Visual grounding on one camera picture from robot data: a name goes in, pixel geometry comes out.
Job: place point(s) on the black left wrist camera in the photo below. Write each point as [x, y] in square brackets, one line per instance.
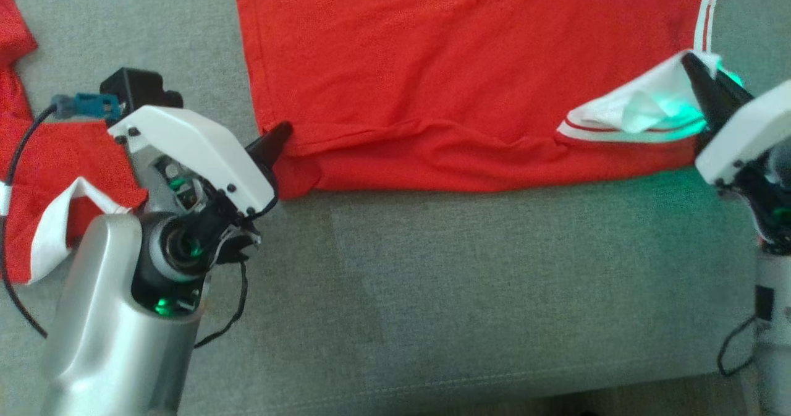
[136, 88]

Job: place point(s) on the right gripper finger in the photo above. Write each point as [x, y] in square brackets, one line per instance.
[710, 94]

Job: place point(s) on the red white-trimmed polo shirt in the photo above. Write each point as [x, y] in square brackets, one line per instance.
[55, 162]
[432, 63]

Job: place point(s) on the blue left camera connector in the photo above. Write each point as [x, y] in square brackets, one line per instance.
[93, 106]

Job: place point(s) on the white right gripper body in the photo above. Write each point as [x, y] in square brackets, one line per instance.
[751, 135]

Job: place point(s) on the large grey sofa seat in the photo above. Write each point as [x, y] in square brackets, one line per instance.
[432, 280]

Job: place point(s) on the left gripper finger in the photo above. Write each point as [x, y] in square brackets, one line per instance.
[275, 144]

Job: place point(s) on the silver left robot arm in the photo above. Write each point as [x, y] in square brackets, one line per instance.
[105, 317]

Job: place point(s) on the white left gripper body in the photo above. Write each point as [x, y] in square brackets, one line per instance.
[185, 141]

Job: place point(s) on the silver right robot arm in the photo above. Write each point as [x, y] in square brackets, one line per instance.
[772, 317]

